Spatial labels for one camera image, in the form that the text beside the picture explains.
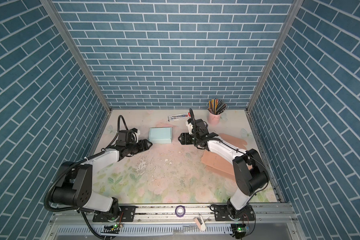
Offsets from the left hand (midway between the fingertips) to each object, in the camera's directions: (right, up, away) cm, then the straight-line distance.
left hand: (149, 144), depth 92 cm
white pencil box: (+17, +18, +24) cm, 35 cm away
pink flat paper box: (+44, -11, -1) cm, 45 cm away
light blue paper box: (+5, +5, +13) cm, 15 cm away
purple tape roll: (+22, -31, -17) cm, 42 cm away
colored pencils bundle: (+45, +25, +15) cm, 54 cm away
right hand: (+21, +5, -2) cm, 21 cm away
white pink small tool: (+30, -34, -22) cm, 50 cm away
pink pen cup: (+43, +16, +13) cm, 47 cm away
